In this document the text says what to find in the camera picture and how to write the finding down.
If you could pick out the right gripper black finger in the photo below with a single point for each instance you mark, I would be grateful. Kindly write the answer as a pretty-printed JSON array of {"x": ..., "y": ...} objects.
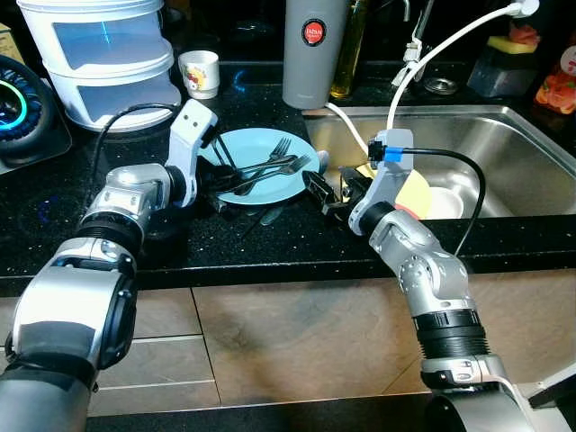
[{"x": 320, "y": 189}]

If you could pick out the silver fork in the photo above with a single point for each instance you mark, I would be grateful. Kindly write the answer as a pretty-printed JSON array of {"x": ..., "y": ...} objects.
[
  {"x": 300, "y": 163},
  {"x": 281, "y": 148}
]

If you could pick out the black chopstick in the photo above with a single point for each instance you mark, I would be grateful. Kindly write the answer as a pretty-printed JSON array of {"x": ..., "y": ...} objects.
[
  {"x": 225, "y": 155},
  {"x": 261, "y": 223}
]

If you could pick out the light blue plate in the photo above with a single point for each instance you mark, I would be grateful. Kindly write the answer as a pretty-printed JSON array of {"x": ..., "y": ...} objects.
[{"x": 261, "y": 139}]

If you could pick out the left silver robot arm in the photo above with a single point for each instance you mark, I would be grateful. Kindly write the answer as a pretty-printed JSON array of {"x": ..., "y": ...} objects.
[{"x": 81, "y": 288}]

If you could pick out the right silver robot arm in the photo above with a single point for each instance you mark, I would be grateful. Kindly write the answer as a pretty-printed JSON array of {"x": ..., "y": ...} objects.
[{"x": 423, "y": 261}]

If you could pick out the yellow patterned plate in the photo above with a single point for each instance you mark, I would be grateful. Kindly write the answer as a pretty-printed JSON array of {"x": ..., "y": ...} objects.
[{"x": 414, "y": 193}]

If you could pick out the white printed mug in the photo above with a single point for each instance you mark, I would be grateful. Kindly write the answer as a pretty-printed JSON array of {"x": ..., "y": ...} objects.
[{"x": 199, "y": 75}]

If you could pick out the grey water filter canister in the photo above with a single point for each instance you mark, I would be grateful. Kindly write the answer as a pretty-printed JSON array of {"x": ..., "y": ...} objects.
[{"x": 315, "y": 63}]

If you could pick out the yellow oil bottle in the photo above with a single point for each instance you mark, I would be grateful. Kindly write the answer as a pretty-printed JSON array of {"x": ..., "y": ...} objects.
[{"x": 353, "y": 54}]

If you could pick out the round chrome counter cap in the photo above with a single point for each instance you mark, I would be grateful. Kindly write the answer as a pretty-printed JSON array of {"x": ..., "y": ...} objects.
[{"x": 440, "y": 86}]

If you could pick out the beige sink cabinet front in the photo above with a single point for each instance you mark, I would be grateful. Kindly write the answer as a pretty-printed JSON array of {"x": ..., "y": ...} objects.
[{"x": 306, "y": 342}]

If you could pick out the stainless steel sink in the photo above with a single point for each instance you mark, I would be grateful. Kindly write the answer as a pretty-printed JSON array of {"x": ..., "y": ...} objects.
[{"x": 513, "y": 153}]

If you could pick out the white stacked food container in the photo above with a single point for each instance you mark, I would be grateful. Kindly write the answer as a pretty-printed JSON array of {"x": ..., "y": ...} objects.
[{"x": 108, "y": 54}]

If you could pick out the chrome sink faucet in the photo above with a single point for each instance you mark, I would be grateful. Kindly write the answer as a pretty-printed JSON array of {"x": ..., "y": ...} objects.
[{"x": 417, "y": 18}]

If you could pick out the dark sponge holder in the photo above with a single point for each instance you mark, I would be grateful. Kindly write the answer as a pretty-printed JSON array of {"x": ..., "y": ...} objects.
[{"x": 499, "y": 75}]

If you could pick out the black round appliance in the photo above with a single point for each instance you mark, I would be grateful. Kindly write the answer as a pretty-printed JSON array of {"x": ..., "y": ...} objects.
[{"x": 36, "y": 135}]

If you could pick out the yellow sponge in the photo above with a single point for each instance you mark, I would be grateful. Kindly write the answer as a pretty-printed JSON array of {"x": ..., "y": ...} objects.
[{"x": 499, "y": 45}]

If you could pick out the orange dish soap bottle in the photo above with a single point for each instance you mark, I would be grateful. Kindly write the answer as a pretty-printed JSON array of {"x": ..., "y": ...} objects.
[{"x": 558, "y": 85}]

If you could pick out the red scrubber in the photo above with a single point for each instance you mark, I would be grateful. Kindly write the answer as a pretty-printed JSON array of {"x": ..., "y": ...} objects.
[{"x": 525, "y": 34}]

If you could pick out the white cabinet side panel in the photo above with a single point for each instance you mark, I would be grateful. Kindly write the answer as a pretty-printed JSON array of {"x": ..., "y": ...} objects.
[{"x": 553, "y": 382}]

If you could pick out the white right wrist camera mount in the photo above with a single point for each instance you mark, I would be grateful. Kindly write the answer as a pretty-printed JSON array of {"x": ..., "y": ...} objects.
[{"x": 387, "y": 184}]

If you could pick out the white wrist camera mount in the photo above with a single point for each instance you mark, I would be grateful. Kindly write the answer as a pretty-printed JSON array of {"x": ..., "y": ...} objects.
[
  {"x": 191, "y": 130},
  {"x": 387, "y": 184}
]

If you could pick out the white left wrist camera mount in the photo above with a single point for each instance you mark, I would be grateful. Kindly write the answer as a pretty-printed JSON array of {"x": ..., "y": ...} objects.
[{"x": 191, "y": 130}]

